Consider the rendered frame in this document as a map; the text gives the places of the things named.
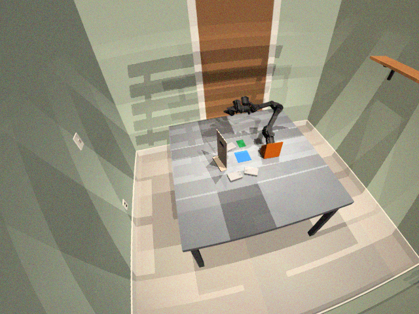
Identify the blue square marking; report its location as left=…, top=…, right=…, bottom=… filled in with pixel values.
left=234, top=150, right=251, bottom=163

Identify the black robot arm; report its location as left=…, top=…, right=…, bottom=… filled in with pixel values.
left=241, top=96, right=283, bottom=144

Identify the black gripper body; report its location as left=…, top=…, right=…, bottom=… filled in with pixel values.
left=231, top=103, right=245, bottom=116

